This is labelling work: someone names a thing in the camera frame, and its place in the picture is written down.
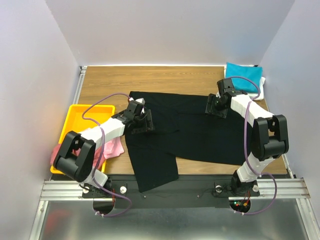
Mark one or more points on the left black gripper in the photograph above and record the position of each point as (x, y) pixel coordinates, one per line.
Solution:
(144, 122)

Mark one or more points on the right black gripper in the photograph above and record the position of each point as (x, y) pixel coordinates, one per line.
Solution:
(215, 106)

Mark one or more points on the black t shirt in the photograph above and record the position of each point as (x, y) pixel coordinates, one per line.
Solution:
(182, 129)

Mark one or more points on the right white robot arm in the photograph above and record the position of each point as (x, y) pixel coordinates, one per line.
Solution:
(265, 134)

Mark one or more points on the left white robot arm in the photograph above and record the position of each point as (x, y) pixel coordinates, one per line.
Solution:
(75, 157)

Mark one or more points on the light pink t shirt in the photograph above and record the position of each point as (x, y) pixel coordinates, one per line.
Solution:
(111, 149)

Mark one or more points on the white folded t shirt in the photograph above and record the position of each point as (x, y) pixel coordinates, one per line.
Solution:
(261, 89)

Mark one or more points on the teal folded t shirt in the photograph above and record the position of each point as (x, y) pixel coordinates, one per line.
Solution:
(253, 73)

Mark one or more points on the dark red t shirt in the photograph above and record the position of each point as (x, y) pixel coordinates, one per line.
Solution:
(54, 153)

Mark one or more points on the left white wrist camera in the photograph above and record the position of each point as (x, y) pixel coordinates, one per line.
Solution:
(139, 100)

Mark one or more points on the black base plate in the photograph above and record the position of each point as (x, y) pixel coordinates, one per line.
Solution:
(188, 191)

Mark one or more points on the aluminium frame rail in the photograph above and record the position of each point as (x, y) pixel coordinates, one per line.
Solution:
(53, 191)

